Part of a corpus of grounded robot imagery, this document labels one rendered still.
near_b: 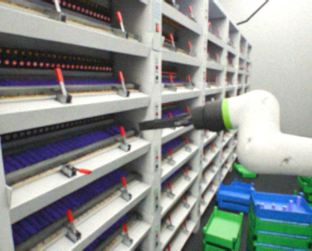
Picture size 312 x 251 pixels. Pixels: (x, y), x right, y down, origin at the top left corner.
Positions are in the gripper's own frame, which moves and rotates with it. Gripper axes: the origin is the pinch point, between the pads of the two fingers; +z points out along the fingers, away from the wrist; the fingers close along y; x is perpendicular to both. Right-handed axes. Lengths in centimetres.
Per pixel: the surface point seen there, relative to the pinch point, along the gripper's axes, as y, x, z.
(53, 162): -28.6, -3.8, 15.8
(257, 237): 63, -79, -19
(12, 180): -40.0, -4.6, 15.9
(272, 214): 64, -65, -29
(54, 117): -31.2, 8.1, 7.9
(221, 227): 78, -85, 6
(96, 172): -17.8, -10.5, 11.5
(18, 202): -42.3, -8.8, 11.4
